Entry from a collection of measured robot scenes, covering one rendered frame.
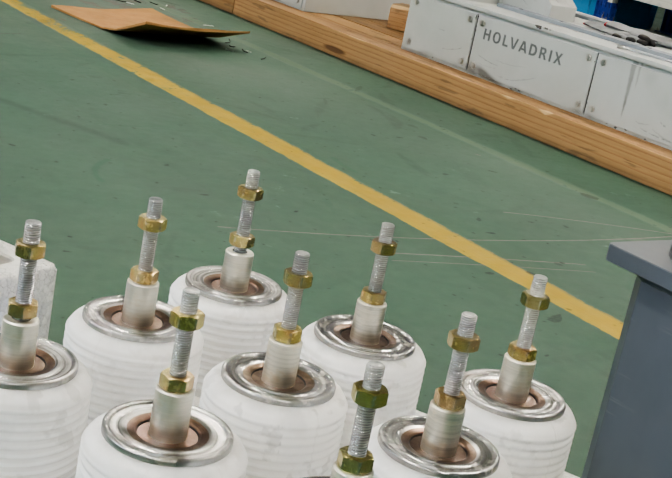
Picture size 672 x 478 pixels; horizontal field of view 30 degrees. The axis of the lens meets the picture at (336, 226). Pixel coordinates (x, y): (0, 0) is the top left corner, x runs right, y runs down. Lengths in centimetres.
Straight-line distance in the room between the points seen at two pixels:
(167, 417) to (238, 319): 23
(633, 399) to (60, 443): 56
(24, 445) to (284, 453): 16
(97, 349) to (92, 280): 82
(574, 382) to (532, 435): 81
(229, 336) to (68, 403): 20
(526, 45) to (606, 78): 29
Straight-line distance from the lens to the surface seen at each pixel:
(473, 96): 336
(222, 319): 93
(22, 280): 77
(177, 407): 71
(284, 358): 81
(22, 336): 78
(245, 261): 96
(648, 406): 115
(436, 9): 361
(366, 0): 428
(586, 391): 163
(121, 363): 84
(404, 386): 90
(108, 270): 171
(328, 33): 388
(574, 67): 322
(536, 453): 85
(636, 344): 115
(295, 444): 79
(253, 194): 94
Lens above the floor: 58
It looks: 16 degrees down
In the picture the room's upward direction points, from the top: 11 degrees clockwise
